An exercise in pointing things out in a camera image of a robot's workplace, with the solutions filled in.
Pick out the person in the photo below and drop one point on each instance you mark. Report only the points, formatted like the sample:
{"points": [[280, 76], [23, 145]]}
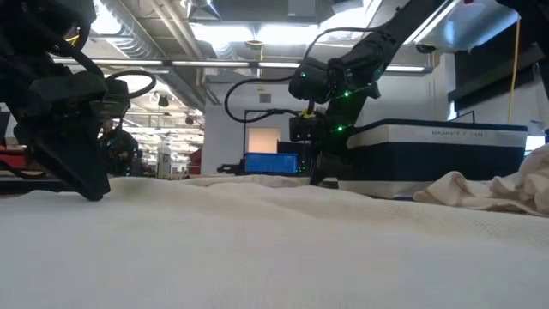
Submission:
{"points": [[120, 146]]}

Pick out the black ceiling spotlight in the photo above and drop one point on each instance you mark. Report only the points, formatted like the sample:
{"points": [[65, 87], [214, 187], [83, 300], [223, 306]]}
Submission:
{"points": [[163, 101]]}

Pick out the navy fabric basket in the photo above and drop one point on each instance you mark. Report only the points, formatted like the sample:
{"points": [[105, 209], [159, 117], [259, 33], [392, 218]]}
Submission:
{"points": [[429, 159]]}

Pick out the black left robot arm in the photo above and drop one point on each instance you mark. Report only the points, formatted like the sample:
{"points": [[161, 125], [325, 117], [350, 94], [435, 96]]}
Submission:
{"points": [[43, 26]]}

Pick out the black station frame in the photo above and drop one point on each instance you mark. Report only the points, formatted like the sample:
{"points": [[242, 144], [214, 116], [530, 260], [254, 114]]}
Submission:
{"points": [[245, 129]]}

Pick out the white red-checked towel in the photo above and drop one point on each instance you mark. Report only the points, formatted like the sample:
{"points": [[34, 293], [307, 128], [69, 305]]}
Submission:
{"points": [[493, 193]]}

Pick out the grey wall vent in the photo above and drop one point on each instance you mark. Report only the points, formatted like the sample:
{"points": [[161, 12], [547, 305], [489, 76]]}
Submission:
{"points": [[265, 98]]}

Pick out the blue plastic bin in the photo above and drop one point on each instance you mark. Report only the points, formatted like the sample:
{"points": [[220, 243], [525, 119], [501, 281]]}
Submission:
{"points": [[270, 163]]}

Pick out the long ceiling light bar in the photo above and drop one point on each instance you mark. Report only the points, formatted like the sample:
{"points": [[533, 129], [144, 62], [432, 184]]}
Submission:
{"points": [[214, 63]]}

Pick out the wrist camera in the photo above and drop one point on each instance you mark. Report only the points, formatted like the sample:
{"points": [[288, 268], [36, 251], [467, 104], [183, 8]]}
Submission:
{"points": [[116, 98], [304, 129]]}

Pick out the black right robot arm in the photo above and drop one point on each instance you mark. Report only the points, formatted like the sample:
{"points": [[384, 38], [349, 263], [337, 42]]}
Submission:
{"points": [[377, 47]]}

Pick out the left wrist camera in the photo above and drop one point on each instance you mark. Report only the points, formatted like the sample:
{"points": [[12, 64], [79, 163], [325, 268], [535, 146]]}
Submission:
{"points": [[116, 98]]}

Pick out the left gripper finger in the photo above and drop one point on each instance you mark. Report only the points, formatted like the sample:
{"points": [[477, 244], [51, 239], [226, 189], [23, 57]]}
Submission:
{"points": [[81, 167]]}

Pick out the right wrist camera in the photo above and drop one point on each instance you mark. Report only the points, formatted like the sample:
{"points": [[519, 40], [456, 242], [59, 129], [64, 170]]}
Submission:
{"points": [[304, 129]]}

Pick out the white background machine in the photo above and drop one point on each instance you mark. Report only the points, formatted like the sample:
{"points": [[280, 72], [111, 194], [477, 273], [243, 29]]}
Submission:
{"points": [[164, 159]]}

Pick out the red cabinet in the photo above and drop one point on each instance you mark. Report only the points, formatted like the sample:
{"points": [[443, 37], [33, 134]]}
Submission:
{"points": [[195, 162]]}

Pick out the white beige-checked towel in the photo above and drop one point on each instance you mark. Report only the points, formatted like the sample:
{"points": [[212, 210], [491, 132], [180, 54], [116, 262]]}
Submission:
{"points": [[257, 249]]}

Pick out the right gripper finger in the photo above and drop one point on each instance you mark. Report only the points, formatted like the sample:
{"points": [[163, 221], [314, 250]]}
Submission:
{"points": [[326, 169]]}

